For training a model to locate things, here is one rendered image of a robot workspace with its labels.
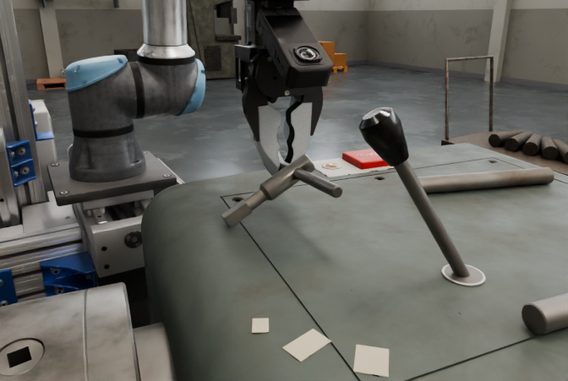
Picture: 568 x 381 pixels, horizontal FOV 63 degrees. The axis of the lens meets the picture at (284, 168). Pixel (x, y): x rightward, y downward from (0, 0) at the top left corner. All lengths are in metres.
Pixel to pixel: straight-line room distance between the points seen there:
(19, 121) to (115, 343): 0.79
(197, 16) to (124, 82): 10.26
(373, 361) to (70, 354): 0.22
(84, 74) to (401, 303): 0.73
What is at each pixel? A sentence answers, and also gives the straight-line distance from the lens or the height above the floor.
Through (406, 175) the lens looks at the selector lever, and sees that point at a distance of 0.39.
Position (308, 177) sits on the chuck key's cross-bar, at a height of 1.31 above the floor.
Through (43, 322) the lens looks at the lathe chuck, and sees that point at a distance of 0.44.
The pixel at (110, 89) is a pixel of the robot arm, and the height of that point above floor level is 1.34.
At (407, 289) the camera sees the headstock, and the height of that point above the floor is 1.26.
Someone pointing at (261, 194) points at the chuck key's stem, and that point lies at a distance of 0.50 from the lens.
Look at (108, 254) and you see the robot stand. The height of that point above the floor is 1.07.
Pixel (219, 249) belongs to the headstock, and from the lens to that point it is 0.46.
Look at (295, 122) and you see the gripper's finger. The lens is 0.53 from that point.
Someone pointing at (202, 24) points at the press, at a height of 1.26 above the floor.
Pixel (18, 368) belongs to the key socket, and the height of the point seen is 1.23.
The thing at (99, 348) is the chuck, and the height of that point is 1.23.
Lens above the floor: 1.47
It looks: 18 degrees down
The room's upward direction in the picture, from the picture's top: straight up
